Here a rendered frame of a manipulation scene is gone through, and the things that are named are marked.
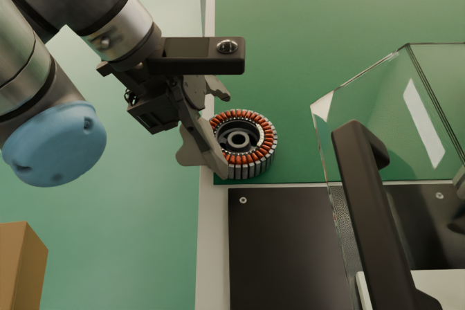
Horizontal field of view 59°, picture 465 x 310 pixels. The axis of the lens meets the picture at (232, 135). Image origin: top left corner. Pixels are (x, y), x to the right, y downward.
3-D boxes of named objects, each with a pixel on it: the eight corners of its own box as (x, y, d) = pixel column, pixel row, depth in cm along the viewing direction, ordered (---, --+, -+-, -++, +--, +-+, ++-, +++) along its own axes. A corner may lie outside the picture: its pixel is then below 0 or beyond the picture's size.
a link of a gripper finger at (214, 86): (198, 93, 66) (166, 85, 58) (230, 79, 64) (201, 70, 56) (203, 111, 66) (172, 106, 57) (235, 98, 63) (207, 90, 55)
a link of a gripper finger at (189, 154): (196, 187, 56) (169, 126, 55) (234, 175, 54) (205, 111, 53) (187, 196, 53) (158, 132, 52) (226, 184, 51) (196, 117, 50)
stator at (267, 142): (198, 180, 58) (196, 165, 55) (203, 122, 65) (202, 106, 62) (277, 181, 58) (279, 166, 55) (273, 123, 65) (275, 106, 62)
